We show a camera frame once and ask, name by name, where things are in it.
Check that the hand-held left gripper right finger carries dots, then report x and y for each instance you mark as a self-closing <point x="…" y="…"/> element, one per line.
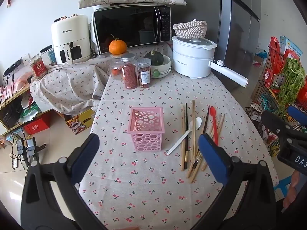
<point x="212" y="158"/>

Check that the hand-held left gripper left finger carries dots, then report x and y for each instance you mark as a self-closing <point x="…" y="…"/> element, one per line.
<point x="86" y="152"/>

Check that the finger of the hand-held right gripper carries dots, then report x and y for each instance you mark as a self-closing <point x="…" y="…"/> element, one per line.
<point x="297" y="115"/>
<point x="275" y="123"/>

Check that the white plastic spoon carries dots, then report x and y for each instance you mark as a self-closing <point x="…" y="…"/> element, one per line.
<point x="195" y="124"/>

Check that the red plastic spoon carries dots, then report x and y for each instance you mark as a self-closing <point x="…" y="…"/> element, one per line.
<point x="213" y="113"/>

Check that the pink perforated plastic basket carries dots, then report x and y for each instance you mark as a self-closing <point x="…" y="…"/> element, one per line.
<point x="146" y="141"/>

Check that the person's right hand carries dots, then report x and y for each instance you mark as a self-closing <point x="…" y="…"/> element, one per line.
<point x="292" y="189"/>

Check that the yellow printed cardboard box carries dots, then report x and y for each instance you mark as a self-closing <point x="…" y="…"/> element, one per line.
<point x="79" y="122"/>

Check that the green leafy vegetables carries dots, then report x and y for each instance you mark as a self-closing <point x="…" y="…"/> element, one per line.
<point x="292" y="81"/>

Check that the blue plastic stool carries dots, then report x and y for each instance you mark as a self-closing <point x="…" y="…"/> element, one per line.
<point x="283" y="186"/>

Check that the red cardboard box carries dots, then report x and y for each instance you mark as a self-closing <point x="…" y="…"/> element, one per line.
<point x="37" y="126"/>

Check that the red plastic bag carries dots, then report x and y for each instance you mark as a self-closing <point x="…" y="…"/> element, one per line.
<point x="273" y="62"/>

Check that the cherry print tablecloth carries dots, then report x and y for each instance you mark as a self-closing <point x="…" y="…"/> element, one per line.
<point x="144" y="186"/>

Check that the floral cabinet cover cloth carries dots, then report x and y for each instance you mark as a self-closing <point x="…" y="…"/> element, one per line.
<point x="72" y="83"/>

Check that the glass jar with red contents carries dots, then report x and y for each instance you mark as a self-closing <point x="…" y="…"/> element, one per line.
<point x="116" y="69"/>

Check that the goji berry jar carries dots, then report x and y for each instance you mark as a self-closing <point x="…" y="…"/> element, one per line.
<point x="129" y="74"/>

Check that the wooden shelf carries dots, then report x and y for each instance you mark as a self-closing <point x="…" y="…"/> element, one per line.
<point x="14" y="100"/>

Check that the grey refrigerator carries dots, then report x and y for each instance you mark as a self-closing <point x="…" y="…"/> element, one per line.
<point x="235" y="40"/>

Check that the labelled dried fruit jar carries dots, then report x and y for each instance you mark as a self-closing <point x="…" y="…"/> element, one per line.
<point x="144" y="74"/>

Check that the red label jar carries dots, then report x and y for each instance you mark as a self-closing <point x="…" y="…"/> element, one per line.
<point x="38" y="68"/>

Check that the pink cloth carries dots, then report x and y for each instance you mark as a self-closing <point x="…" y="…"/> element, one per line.
<point x="16" y="82"/>

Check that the white electric cooking pot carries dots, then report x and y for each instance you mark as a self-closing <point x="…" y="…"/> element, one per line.
<point x="191" y="60"/>

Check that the stack of white bowls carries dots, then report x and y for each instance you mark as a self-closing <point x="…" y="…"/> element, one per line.
<point x="165" y="68"/>

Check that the green lid knob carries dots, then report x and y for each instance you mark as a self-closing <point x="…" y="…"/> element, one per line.
<point x="155" y="73"/>

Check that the clear storage container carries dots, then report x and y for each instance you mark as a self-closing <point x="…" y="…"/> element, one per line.
<point x="48" y="54"/>

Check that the orange tangerine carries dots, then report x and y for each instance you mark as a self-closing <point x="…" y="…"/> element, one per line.
<point x="117" y="46"/>

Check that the black power strip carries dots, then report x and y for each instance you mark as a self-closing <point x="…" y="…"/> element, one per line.
<point x="13" y="67"/>

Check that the green kabocha squash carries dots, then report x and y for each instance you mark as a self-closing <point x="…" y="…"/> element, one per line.
<point x="154" y="58"/>

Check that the white air fryer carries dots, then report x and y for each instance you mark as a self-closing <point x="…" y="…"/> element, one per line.
<point x="69" y="36"/>

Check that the black microwave oven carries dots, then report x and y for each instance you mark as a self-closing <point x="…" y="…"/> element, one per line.
<point x="129" y="26"/>

